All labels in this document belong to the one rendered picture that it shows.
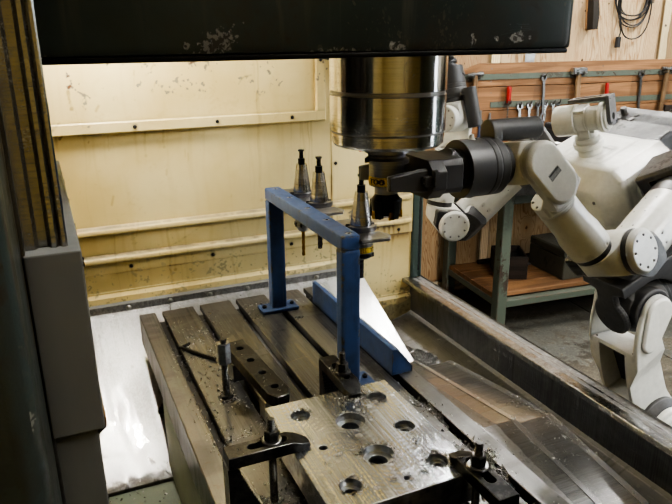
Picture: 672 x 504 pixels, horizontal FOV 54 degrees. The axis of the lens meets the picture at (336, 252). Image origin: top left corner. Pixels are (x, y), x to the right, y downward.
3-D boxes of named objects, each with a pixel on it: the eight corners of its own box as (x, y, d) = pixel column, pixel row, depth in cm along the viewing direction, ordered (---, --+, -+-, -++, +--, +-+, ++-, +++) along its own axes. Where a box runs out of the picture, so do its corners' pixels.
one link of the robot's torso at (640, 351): (637, 404, 190) (624, 264, 171) (690, 436, 175) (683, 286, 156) (596, 429, 185) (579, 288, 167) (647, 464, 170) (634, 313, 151)
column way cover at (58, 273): (102, 455, 114) (61, 160, 98) (144, 693, 72) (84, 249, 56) (72, 462, 112) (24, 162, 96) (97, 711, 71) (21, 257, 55)
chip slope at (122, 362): (360, 336, 222) (360, 264, 214) (485, 449, 161) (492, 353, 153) (81, 394, 188) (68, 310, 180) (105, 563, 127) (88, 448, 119)
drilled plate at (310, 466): (384, 403, 122) (385, 379, 120) (477, 498, 96) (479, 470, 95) (266, 433, 113) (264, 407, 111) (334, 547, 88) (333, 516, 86)
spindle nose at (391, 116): (315, 138, 97) (313, 53, 93) (413, 132, 102) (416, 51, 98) (353, 156, 83) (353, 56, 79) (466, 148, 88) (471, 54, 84)
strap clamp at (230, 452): (305, 485, 106) (303, 403, 101) (313, 498, 103) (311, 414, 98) (225, 508, 101) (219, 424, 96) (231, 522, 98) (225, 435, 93)
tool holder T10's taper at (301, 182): (289, 190, 162) (288, 163, 160) (304, 188, 164) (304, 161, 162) (299, 194, 159) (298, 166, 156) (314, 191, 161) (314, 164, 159)
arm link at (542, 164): (484, 162, 104) (531, 219, 109) (521, 162, 96) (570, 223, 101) (508, 133, 105) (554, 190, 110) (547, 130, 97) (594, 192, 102)
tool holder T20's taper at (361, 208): (347, 221, 134) (347, 189, 132) (368, 220, 135) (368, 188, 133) (353, 227, 130) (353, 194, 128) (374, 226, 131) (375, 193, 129)
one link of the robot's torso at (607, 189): (624, 209, 177) (599, 86, 161) (744, 243, 148) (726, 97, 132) (540, 264, 170) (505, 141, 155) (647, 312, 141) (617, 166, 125)
